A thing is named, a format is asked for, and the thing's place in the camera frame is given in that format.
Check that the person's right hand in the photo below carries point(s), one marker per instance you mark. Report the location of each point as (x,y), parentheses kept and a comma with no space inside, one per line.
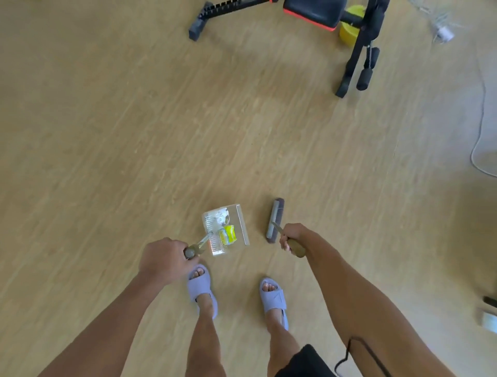
(299,235)

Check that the person's left hand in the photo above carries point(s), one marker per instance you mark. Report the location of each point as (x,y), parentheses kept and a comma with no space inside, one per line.
(163,261)

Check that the person's right fingers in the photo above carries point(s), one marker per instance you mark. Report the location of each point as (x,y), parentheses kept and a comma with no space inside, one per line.
(284,242)

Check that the person's left fingers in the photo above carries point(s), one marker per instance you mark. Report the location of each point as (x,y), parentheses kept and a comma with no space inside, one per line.
(185,247)

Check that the person's right forearm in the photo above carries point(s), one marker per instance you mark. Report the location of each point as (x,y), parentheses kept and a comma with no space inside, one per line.
(365,307)

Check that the person's left forearm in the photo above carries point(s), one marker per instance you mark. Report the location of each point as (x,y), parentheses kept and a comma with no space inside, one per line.
(116,330)

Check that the clear plastic wrapper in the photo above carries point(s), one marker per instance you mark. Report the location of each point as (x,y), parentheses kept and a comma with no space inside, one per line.
(222,237)

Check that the lilac left slipper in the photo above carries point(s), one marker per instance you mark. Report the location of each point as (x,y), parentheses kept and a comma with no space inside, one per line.
(202,289)

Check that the lilac slipper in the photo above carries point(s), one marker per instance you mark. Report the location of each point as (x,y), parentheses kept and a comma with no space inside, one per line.
(273,300)
(202,289)

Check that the crumpled white paper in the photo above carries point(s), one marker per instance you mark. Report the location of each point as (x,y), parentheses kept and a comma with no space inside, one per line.
(219,216)

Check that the yellow wrapper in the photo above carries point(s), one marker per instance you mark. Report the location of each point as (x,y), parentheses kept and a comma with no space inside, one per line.
(230,233)

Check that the lilac right slipper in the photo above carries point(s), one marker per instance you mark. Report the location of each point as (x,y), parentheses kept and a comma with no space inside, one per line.
(273,300)

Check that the person's left leg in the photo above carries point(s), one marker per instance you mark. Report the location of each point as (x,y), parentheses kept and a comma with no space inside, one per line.
(205,341)

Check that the person's leg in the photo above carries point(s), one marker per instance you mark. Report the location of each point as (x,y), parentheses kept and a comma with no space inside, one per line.
(283,341)
(205,341)

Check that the person's right leg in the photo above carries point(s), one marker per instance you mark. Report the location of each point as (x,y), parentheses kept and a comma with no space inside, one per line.
(283,341)

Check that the black shorts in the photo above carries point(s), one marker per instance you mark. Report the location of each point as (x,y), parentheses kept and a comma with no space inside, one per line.
(306,363)

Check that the black object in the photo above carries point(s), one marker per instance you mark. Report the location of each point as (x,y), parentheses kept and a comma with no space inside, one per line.
(490,301)

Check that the yellow weight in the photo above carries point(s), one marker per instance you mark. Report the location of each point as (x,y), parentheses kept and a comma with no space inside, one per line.
(348,34)

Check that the white box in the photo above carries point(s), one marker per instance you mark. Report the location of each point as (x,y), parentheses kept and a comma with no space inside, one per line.
(490,321)

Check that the black and red weight bench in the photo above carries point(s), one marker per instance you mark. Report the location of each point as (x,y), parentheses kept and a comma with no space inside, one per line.
(310,11)

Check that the white power adapter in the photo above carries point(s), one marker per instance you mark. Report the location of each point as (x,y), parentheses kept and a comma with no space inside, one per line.
(444,33)

